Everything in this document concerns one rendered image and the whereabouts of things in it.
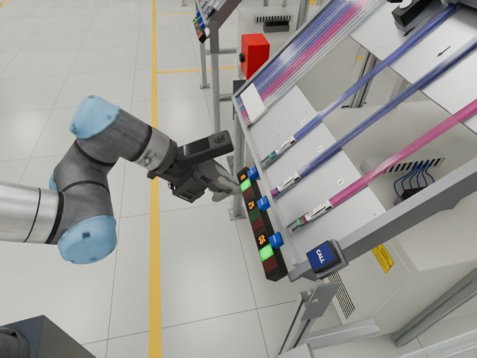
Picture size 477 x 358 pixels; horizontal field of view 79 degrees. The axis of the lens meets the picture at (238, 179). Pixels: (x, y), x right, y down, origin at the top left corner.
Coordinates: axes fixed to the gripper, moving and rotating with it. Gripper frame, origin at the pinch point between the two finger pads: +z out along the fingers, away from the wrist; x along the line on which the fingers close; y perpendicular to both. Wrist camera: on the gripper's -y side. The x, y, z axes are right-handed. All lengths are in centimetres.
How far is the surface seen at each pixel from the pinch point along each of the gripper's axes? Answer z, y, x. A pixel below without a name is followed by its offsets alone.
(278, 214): 7.5, -3.2, 6.9
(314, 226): 9.6, -8.8, 13.3
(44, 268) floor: -5, 112, -37
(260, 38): 18, -20, -86
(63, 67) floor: -30, 137, -255
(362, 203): 9.6, -19.5, 14.8
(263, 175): 7.4, -3.2, -5.6
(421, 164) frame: 51, -35, -10
